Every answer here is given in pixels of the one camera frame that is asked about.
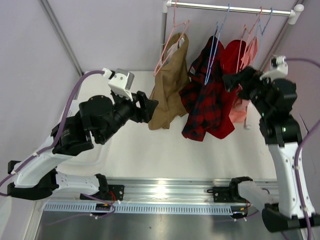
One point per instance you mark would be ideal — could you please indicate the metal clothes rack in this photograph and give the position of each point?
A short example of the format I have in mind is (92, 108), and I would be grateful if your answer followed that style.
(198, 20)

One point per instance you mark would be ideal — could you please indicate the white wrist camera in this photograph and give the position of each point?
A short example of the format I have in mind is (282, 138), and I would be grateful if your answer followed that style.
(278, 69)
(120, 82)

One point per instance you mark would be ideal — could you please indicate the light blue wire hanger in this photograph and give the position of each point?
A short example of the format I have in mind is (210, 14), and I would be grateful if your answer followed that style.
(214, 46)

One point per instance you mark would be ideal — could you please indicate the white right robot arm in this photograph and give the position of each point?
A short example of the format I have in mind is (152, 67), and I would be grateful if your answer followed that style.
(273, 97)

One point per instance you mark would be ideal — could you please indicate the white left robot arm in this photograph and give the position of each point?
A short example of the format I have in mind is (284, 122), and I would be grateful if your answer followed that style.
(96, 121)

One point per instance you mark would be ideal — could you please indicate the red garment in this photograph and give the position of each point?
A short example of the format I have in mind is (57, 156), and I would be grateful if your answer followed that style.
(227, 62)

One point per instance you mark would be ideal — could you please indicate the white slotted cable duct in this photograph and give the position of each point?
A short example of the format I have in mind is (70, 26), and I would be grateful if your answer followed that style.
(135, 208)

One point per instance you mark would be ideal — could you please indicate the tan skirt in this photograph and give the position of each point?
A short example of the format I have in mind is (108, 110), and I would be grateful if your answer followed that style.
(168, 82)

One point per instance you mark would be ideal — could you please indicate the white perforated plastic basket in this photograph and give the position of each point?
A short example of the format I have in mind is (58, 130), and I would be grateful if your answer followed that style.
(87, 158)

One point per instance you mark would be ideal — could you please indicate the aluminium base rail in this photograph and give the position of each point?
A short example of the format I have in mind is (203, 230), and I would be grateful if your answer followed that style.
(170, 191)

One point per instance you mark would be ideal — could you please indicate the red plaid skirt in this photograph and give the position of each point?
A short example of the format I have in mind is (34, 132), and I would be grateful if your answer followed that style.
(202, 101)

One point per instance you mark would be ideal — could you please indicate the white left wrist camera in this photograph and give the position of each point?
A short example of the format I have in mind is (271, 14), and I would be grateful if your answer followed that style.
(120, 82)

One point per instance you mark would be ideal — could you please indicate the blue hanger at right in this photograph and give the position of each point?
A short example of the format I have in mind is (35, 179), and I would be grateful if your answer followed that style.
(261, 29)

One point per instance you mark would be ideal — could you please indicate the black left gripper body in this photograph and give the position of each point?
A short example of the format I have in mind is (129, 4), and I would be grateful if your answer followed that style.
(138, 114)

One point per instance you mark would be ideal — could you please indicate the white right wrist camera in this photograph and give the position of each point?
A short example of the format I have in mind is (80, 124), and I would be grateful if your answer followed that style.
(278, 69)

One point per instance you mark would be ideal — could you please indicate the pink garment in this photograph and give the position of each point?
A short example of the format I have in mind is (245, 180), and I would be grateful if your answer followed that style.
(238, 112)

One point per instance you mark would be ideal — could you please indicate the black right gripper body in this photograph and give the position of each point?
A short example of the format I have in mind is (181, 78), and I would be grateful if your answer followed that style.
(244, 81)

